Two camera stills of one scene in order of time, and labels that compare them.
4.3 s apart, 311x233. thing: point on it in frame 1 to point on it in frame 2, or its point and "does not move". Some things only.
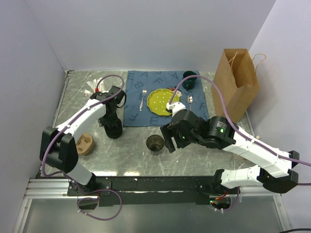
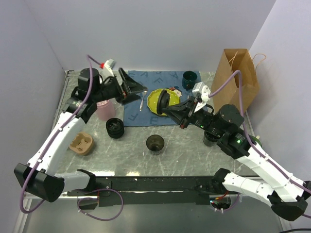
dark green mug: [189, 83] does not move
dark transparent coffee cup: [155, 143] does not move
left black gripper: [114, 116] to [129, 86]
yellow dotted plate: [157, 100] does not move
